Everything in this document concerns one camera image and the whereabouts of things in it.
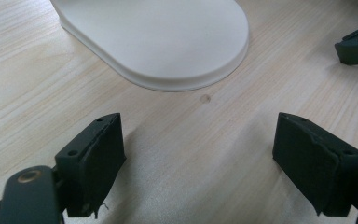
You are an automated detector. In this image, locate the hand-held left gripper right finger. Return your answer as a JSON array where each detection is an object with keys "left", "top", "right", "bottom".
[{"left": 271, "top": 111, "right": 358, "bottom": 218}]

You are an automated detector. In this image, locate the white oval tray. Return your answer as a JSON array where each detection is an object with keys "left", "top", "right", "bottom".
[{"left": 49, "top": 0, "right": 250, "bottom": 92}]

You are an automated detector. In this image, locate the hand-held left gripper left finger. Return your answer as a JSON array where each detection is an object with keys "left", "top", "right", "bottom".
[{"left": 54, "top": 112, "right": 128, "bottom": 219}]

